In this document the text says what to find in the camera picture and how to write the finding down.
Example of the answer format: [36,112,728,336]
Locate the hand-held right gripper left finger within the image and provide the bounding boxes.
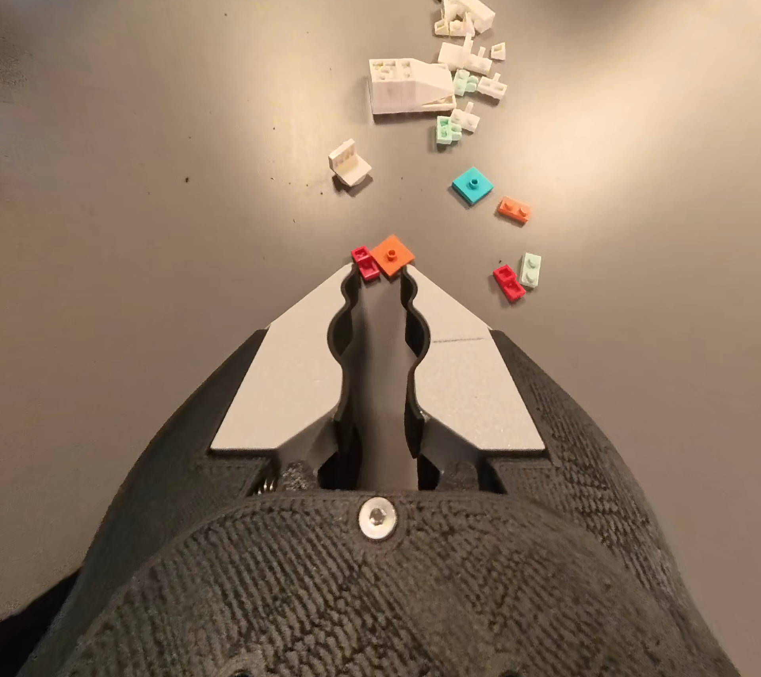
[208,262,360,491]

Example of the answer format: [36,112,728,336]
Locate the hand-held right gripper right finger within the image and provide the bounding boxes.
[400,264,547,491]

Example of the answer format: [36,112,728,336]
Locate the red lego plate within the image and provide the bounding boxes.
[493,265,526,303]
[351,247,382,282]

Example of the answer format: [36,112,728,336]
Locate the orange square lego plate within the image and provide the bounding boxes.
[370,235,416,277]

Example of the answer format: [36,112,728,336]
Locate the teal square lego plate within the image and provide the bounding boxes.
[451,166,495,206]

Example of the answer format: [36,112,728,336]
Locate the pile of white lego pieces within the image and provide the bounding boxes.
[433,0,510,134]

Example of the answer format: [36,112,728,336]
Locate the large white sloped lego brick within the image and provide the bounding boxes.
[368,57,455,124]

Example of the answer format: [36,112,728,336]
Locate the white bracket lego piece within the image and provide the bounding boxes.
[328,139,373,187]

